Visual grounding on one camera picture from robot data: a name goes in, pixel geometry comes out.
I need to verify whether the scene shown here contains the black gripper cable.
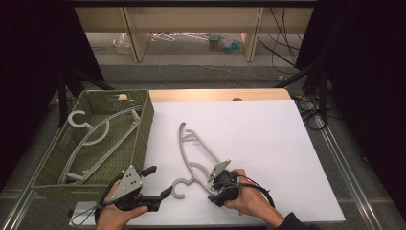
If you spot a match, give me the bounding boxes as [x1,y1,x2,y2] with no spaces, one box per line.
[98,173,126,210]
[237,174,277,209]

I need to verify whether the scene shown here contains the hanging black cables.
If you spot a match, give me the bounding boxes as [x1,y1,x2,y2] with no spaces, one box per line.
[257,7,305,67]

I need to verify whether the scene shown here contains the black metal stand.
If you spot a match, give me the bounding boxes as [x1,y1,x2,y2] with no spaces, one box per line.
[273,60,330,127]
[56,65,115,128]

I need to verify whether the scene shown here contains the person's right hand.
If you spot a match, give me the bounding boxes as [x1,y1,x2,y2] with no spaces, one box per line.
[224,168,285,228]

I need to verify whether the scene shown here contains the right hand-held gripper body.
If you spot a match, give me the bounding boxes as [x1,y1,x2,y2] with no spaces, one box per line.
[207,159,240,200]

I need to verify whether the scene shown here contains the light wooden shelf unit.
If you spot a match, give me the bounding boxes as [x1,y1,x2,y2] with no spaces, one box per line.
[74,6,315,63]

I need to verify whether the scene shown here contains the white board mat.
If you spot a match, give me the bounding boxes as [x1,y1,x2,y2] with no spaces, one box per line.
[68,99,347,228]

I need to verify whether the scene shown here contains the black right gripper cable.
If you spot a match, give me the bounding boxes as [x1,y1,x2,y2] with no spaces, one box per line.
[237,174,277,209]

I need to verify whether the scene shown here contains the coiled black floor cable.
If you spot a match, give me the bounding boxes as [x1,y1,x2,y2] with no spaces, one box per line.
[295,95,329,131]

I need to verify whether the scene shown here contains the grey left gripper cable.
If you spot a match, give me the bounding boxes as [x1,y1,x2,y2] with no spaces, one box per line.
[70,204,103,227]

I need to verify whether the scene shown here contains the thin pale floor cable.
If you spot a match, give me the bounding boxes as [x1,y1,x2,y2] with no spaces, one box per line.
[200,64,282,81]

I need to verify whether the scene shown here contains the colourful toy pile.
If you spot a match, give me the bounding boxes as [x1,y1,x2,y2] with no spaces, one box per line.
[208,33,245,55]

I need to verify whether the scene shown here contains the dark curtain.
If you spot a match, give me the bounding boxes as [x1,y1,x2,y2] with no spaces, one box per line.
[0,0,104,193]
[295,0,406,212]

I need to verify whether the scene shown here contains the green woven basket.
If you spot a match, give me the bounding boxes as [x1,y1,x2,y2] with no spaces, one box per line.
[31,89,156,203]

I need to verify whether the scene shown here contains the white wire hangers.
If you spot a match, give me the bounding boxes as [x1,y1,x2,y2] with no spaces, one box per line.
[150,32,210,43]

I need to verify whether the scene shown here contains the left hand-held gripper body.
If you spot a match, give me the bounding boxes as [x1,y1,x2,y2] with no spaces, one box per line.
[101,165,163,213]

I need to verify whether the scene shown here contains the person's left hand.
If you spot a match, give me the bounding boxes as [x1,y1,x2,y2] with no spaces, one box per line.
[95,180,149,230]

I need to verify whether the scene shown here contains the aluminium rail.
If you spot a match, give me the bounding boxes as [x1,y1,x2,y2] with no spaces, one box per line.
[0,127,65,230]
[314,114,390,230]

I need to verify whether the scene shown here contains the clear plastic bag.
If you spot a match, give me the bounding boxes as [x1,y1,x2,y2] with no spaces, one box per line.
[112,32,132,55]

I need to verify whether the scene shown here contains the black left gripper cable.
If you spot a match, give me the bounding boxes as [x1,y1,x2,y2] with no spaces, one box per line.
[98,173,126,210]

